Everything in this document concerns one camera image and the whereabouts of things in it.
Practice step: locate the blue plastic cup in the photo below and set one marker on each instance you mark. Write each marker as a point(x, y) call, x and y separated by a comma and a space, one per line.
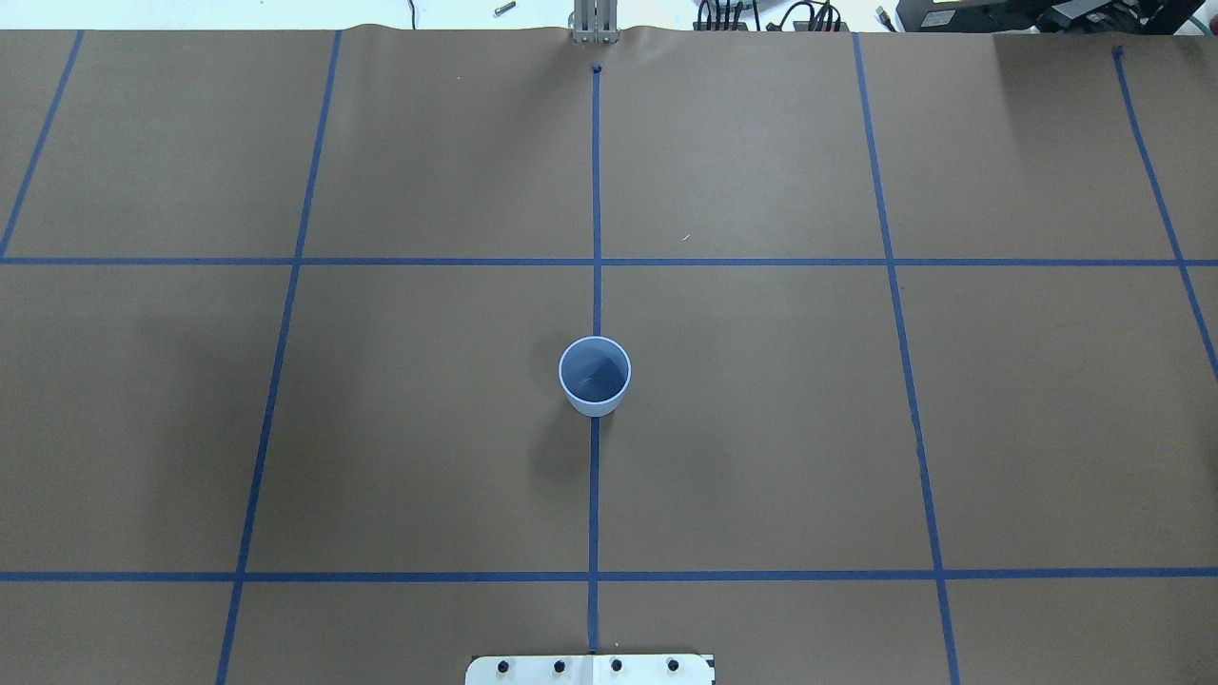
point(595, 373)

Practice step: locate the black power strip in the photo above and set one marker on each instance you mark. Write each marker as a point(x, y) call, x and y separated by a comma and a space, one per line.
point(769, 16)

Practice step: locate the aluminium frame post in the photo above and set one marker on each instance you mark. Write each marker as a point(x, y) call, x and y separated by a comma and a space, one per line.
point(595, 22)

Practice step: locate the white mast base plate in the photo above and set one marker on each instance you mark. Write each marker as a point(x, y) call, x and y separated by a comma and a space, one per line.
point(593, 669)

